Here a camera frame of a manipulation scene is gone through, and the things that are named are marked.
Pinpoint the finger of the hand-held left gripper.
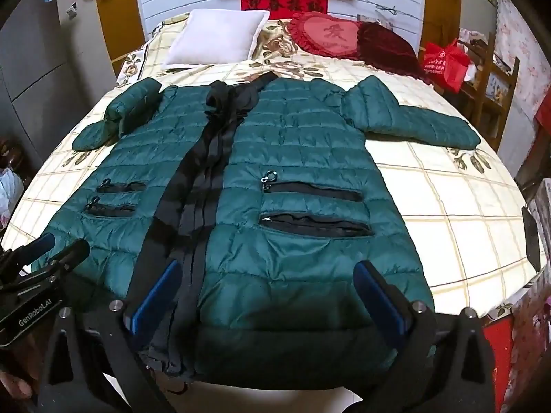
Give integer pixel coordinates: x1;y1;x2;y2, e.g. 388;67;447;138
0;233;56;269
19;239;91;285

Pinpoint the dark red velvet pillow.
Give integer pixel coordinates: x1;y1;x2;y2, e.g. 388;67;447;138
355;21;433;84

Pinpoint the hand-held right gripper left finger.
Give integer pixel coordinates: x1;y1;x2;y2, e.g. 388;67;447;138
41;259;186;413

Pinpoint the pink floral curtain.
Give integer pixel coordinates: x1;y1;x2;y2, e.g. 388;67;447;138
495;0;551;108

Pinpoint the black wall cable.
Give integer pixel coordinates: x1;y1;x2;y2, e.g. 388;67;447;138
374;4;420;20

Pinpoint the green puffer jacket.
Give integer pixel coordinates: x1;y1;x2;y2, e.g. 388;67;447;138
32;71;482;392

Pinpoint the wooden shelf rack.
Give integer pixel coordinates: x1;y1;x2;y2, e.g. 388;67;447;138
456;32;521;151

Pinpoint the white plastic bag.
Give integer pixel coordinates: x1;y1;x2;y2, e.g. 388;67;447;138
0;168;24;220

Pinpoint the red heart-shaped pillow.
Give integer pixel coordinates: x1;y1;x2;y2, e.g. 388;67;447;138
286;12;366;59

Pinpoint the grey refrigerator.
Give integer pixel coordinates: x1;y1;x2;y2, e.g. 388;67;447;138
0;0;117;173

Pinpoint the white square pillow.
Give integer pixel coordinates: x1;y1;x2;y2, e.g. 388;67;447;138
163;9;270;68

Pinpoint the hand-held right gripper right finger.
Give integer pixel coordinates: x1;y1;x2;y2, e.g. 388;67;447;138
352;259;496;413

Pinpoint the person's left hand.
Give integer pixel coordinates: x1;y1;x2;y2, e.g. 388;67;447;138
0;336;48;401

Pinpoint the orange wooden wall post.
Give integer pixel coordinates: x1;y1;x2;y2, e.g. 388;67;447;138
97;0;146;74
419;0;462;48

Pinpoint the bed with floral checked sheet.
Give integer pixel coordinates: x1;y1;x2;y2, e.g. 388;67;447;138
0;11;547;413

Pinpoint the red shopping bag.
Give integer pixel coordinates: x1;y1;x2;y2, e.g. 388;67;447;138
419;39;472;93

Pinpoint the pink floral cloth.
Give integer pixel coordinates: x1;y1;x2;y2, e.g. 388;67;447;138
495;181;551;413

